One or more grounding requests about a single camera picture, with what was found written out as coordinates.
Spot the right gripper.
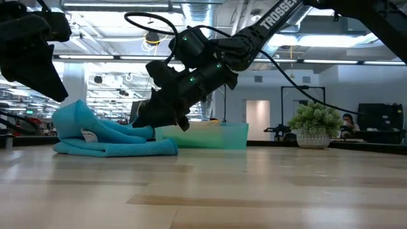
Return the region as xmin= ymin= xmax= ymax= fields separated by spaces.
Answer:
xmin=132 ymin=60 xmax=239 ymax=132

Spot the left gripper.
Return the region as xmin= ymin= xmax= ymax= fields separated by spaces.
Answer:
xmin=0 ymin=1 xmax=69 ymax=102

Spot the blue microfiber towel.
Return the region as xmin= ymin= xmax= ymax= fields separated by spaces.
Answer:
xmin=52 ymin=99 xmax=179 ymax=158

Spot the teal translucent plastic basket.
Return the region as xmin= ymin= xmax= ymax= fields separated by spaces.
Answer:
xmin=155 ymin=122 xmax=249 ymax=150

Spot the dark background monitor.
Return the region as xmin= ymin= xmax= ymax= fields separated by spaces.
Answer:
xmin=129 ymin=100 xmax=147 ymax=123

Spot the white room pillar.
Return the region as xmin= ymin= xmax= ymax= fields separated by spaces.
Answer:
xmin=60 ymin=62 xmax=88 ymax=109

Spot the black ceiling dome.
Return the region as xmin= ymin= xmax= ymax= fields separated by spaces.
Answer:
xmin=145 ymin=31 xmax=161 ymax=46

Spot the artificial green potted plant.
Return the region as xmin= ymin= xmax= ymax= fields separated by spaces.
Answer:
xmin=287 ymin=101 xmax=343 ymax=149

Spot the long ceiling light bar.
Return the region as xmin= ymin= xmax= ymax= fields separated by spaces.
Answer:
xmin=52 ymin=54 xmax=407 ymax=66

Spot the person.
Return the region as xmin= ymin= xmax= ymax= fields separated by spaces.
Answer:
xmin=340 ymin=113 xmax=361 ymax=133

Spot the black storage cabinet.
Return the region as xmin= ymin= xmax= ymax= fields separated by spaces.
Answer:
xmin=356 ymin=102 xmax=405 ymax=146

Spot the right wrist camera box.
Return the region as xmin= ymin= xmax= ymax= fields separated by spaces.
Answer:
xmin=145 ymin=60 xmax=179 ymax=92

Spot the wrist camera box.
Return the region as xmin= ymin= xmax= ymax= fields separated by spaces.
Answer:
xmin=38 ymin=11 xmax=72 ymax=43
xmin=145 ymin=60 xmax=179 ymax=92

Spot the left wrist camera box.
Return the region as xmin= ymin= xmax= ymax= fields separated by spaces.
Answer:
xmin=38 ymin=11 xmax=72 ymax=43

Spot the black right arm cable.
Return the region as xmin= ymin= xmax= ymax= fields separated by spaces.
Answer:
xmin=260 ymin=50 xmax=366 ymax=117

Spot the black rectangular frame stand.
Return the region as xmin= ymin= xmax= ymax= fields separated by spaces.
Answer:
xmin=280 ymin=85 xmax=326 ymax=121

